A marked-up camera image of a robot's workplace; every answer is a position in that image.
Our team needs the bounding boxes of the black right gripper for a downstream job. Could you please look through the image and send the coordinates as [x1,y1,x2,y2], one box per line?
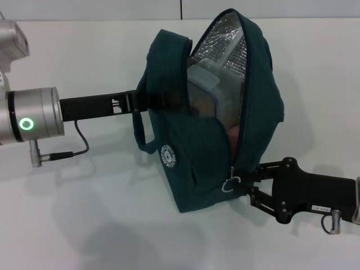
[238,157,358,225]

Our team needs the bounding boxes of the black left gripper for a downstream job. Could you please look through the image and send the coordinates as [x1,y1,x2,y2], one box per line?
[58,89,184,122]

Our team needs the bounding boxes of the clear blue-rimmed food container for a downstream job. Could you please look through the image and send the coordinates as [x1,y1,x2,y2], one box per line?
[187,58,246,125]

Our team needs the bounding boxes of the pink toy peach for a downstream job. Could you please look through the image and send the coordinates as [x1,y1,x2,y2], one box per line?
[227,126,242,159]

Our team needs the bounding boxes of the dark teal lunch bag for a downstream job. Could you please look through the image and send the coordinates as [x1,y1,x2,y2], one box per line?
[132,8,286,214]

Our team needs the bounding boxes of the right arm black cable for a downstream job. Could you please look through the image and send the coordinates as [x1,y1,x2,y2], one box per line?
[320,209,343,236]

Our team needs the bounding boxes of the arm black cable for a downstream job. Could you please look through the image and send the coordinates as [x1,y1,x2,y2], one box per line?
[320,209,343,236]
[29,119,90,169]

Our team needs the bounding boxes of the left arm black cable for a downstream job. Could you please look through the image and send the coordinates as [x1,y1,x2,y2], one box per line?
[29,119,90,169]

